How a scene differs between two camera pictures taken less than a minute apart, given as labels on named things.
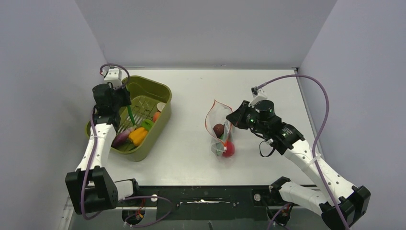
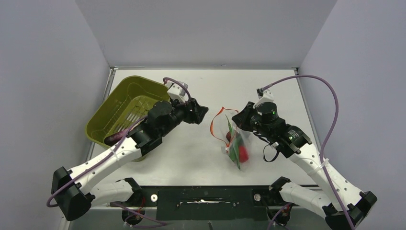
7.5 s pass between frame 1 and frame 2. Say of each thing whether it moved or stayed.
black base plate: stayed
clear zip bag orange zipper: moved
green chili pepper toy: moved
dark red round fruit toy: moved
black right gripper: stayed
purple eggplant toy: stayed
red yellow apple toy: moved
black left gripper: moved
